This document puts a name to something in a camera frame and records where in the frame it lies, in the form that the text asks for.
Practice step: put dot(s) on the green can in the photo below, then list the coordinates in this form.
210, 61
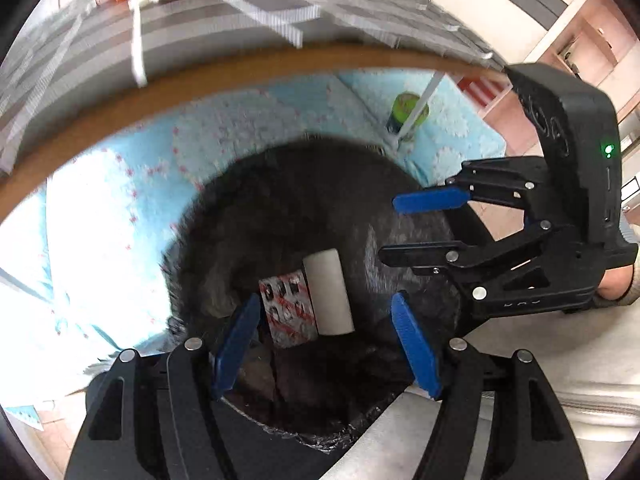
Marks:
404, 108

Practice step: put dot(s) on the silver blister pack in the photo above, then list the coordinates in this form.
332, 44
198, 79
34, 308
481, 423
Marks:
287, 316

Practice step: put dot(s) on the light blue floral quilt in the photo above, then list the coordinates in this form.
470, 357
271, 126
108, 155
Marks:
125, 185

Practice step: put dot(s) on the white plastic stick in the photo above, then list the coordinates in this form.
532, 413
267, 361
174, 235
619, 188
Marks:
422, 102

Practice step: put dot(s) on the pink wooden open shelf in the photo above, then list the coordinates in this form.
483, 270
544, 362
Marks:
590, 25

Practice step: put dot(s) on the white paper roll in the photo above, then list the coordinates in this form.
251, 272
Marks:
328, 290

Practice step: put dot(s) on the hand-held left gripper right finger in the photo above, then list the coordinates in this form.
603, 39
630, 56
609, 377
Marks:
415, 345

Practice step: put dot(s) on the black trash bin bag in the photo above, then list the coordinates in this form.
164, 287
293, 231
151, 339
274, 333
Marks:
310, 185

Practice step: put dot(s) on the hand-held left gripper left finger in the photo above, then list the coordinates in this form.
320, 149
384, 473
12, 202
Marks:
235, 345

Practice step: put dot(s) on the black white checkered blanket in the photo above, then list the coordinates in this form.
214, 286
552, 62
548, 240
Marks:
350, 0

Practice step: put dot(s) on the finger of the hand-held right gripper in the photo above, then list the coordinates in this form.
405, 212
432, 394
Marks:
425, 257
430, 201

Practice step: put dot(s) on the red white striped cloth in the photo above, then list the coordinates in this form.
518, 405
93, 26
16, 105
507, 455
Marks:
482, 94

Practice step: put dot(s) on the person's light grey pants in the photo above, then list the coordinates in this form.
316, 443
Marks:
575, 360

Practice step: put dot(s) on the person's right forearm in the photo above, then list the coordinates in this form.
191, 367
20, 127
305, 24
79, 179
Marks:
617, 285

